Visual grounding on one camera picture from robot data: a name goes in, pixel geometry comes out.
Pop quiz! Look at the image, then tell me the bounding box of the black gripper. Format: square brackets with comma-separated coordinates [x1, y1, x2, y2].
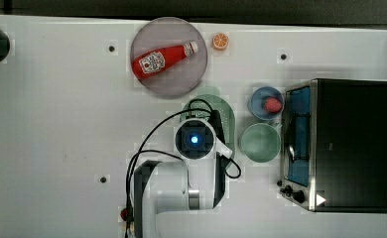
[210, 110, 225, 143]

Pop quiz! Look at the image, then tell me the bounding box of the green plastic strainer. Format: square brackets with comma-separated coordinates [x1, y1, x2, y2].
[179, 87, 235, 159]

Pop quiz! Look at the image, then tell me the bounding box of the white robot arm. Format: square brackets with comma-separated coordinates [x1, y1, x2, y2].
[130, 110, 233, 238]

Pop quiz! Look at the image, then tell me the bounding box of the blue bowl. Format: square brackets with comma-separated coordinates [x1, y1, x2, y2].
[248, 86, 284, 120]

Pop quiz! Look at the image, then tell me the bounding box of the green mug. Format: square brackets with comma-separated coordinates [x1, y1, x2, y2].
[239, 123, 281, 163]

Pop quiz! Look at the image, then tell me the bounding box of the red strawberry toy in bowl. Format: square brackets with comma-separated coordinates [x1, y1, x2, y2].
[264, 97, 283, 114]

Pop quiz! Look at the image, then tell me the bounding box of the orange slice toy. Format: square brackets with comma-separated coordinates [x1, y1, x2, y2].
[212, 33, 229, 51]

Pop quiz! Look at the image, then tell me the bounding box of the red ketchup bottle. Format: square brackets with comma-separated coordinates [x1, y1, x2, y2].
[131, 42, 198, 79]

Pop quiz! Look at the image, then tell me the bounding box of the grey round plate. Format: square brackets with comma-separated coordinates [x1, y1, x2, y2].
[130, 17, 207, 97]

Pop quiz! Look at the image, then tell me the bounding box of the black toaster oven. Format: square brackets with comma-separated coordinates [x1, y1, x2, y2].
[278, 78, 387, 213]

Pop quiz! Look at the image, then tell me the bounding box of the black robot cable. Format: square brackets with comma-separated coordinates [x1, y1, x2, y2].
[124, 98, 242, 238]

